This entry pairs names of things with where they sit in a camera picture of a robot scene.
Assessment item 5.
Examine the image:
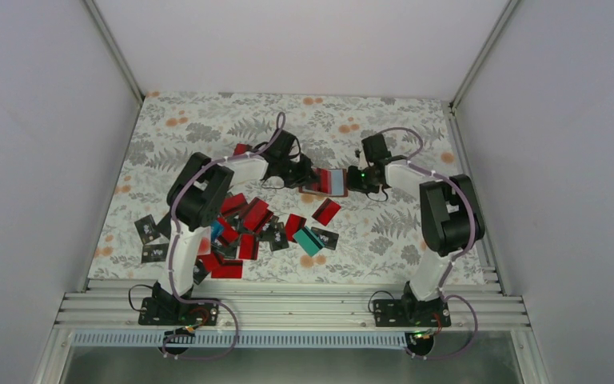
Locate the brown leather card holder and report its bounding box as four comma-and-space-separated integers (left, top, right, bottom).
298, 168, 349, 198

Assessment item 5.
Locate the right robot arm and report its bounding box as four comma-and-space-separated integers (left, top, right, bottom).
346, 134, 485, 326

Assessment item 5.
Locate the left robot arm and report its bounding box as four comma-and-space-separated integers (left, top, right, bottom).
153, 130, 317, 324

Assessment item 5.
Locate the red card near holder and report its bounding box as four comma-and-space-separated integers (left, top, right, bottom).
312, 198, 341, 226

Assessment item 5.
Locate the red card far left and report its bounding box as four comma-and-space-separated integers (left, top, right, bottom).
233, 143, 253, 156

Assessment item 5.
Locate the red card pile centre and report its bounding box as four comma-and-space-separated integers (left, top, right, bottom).
209, 194, 306, 266

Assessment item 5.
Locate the black VIP card right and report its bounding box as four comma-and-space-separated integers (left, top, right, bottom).
311, 227, 339, 250

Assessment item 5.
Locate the black vip card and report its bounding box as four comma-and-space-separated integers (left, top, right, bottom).
141, 243, 169, 264
311, 227, 339, 250
134, 214, 161, 245

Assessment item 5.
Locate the teal card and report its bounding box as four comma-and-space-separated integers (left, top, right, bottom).
293, 227, 325, 257

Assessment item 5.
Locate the red card bottom front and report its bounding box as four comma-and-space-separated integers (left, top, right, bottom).
210, 260, 244, 279

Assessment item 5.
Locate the black VIP card far left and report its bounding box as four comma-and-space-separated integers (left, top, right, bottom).
134, 214, 161, 245

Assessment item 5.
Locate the black VIP card left lower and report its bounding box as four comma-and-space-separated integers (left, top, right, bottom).
141, 243, 169, 264

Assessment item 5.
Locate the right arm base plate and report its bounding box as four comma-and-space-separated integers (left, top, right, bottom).
372, 298, 452, 328

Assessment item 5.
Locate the aluminium rail frame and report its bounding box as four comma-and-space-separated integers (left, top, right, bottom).
35, 270, 548, 383

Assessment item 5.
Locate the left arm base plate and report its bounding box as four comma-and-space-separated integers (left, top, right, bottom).
138, 298, 219, 326

